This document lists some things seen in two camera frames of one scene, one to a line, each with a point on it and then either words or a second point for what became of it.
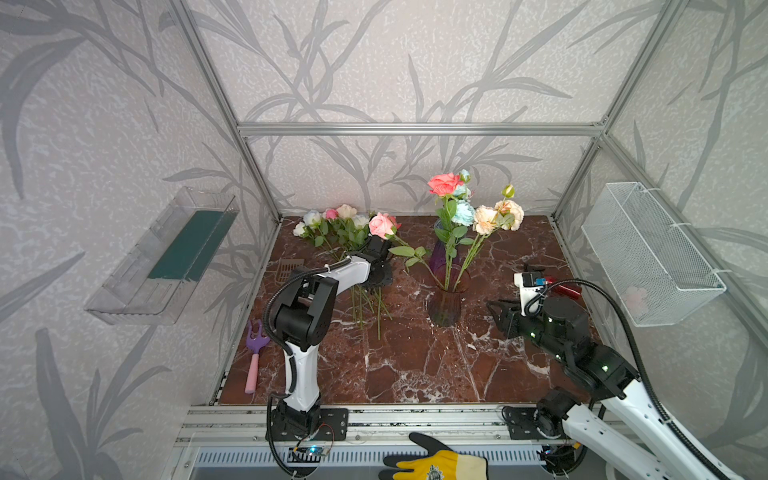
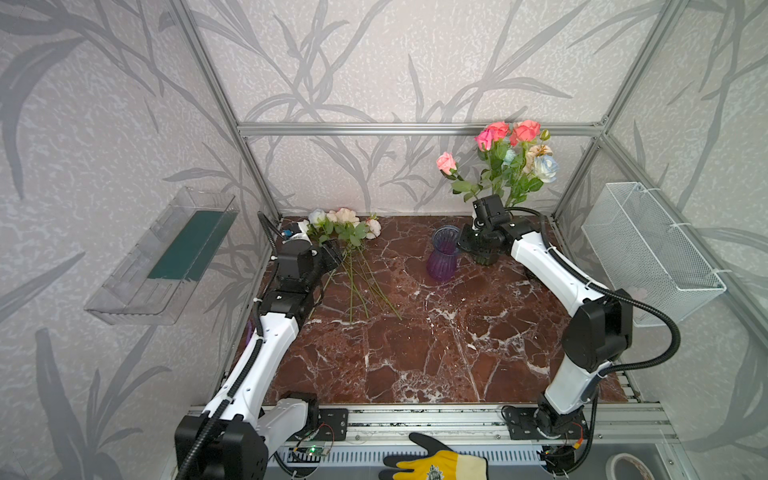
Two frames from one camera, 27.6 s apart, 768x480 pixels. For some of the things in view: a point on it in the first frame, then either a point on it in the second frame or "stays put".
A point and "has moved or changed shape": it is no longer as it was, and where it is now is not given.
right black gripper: [501, 312] → [480, 241]
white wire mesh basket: [657, 279] stays put
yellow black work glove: [438, 463] stays put
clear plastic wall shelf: [153, 281] stays put
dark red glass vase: [445, 300] → [488, 258]
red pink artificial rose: [445, 186] → [523, 133]
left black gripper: [377, 255] → [330, 255]
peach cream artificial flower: [506, 214] has moved or changed shape
